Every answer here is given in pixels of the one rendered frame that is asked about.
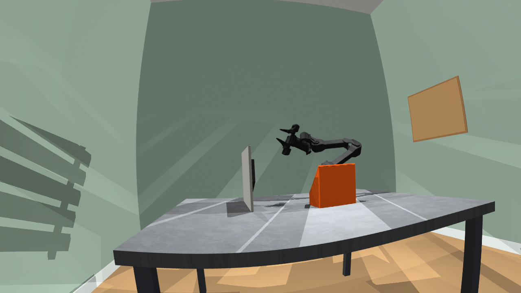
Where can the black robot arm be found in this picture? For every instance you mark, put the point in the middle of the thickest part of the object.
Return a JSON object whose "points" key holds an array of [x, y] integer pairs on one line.
{"points": [[318, 145]]}

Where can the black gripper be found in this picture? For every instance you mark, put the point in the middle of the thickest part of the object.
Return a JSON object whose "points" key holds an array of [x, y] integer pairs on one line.
{"points": [[293, 141]]}

